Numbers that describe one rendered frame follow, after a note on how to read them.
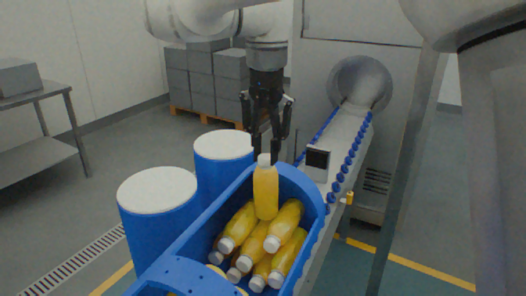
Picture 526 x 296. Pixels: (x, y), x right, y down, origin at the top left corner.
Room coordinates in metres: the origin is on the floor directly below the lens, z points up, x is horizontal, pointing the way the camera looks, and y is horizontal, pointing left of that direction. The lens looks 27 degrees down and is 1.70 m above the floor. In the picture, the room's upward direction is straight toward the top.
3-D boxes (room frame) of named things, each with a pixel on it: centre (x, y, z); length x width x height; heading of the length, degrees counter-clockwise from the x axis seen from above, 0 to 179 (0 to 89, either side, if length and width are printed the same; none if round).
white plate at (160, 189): (0.93, 0.36, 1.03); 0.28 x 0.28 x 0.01
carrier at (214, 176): (1.27, 0.16, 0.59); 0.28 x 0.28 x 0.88
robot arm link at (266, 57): (0.69, -0.01, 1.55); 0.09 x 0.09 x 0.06
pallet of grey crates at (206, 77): (4.15, 0.52, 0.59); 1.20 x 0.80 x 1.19; 59
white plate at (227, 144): (1.27, 0.16, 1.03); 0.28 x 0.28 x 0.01
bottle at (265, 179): (0.69, -0.02, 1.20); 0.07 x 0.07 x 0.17
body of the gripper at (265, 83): (0.69, -0.01, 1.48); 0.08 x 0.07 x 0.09; 64
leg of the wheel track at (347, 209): (1.73, -0.61, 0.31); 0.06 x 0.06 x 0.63; 64
